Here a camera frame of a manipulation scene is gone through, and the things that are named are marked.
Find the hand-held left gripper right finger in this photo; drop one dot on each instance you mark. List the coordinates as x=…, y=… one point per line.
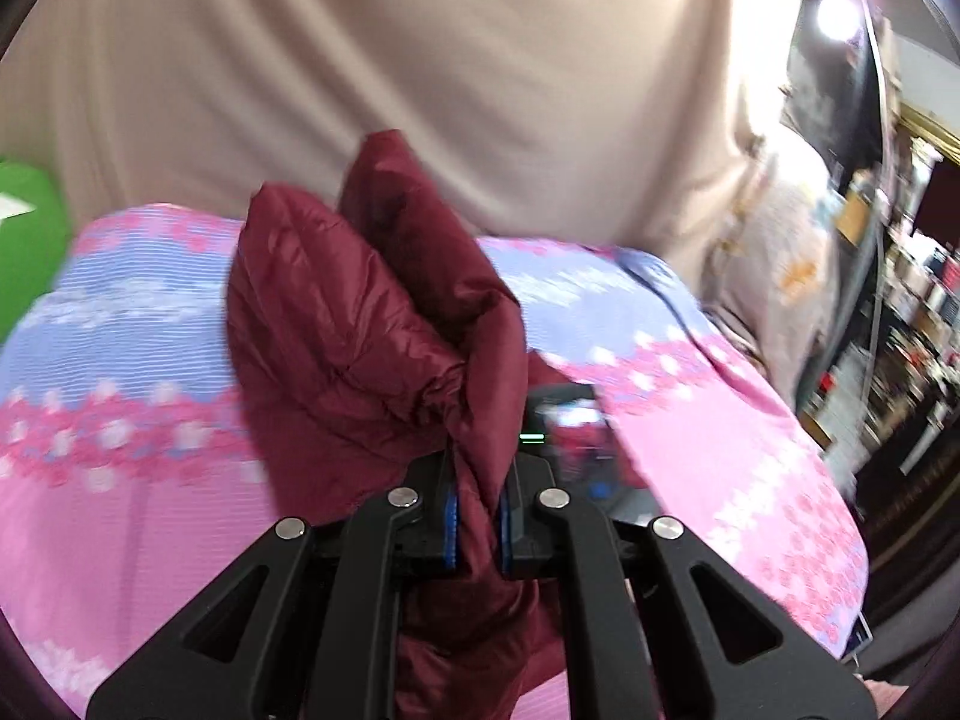
x=507, y=529

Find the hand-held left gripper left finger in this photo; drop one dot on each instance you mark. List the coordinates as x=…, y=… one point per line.
x=448, y=521

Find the maroon puffer jacket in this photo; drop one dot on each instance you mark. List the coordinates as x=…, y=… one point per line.
x=360, y=330

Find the hanging beige printed garment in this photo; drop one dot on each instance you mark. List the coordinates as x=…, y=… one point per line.
x=780, y=270

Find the pink and blue floral blanket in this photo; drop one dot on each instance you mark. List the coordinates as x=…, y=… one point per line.
x=120, y=420

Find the cluttered storage shelves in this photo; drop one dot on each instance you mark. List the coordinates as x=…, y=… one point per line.
x=907, y=292

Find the beige backdrop cloth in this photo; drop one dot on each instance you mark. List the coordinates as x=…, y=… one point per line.
x=420, y=75

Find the bright studio lamp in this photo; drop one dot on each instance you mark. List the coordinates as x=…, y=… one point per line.
x=836, y=11

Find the green panel with white mark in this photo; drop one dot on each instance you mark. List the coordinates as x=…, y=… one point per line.
x=26, y=247

